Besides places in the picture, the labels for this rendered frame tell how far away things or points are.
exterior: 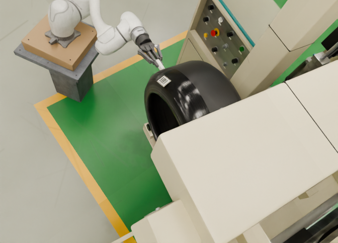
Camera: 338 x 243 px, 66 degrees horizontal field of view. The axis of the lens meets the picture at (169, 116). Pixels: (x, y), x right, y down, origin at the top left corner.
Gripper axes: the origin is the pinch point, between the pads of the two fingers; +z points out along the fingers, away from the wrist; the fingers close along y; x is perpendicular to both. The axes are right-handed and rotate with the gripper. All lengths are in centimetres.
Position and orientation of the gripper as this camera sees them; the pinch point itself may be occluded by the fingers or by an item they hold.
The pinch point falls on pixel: (160, 66)
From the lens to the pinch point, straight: 134.6
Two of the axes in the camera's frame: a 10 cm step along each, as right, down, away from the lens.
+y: 8.7, -3.5, 3.6
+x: -1.3, 5.4, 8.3
